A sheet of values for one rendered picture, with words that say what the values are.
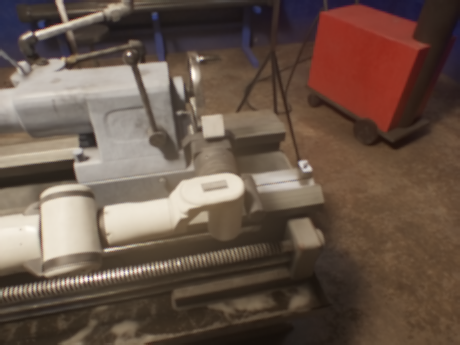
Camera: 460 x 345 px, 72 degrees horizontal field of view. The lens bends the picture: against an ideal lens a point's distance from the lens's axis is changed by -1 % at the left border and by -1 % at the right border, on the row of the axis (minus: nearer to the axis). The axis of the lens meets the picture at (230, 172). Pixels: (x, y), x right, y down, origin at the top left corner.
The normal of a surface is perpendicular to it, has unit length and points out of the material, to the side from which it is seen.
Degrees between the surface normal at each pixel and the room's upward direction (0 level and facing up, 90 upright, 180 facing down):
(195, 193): 3
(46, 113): 86
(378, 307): 0
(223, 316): 0
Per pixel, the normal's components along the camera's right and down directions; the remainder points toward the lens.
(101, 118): 0.19, 0.47
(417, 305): 0.00, -0.73
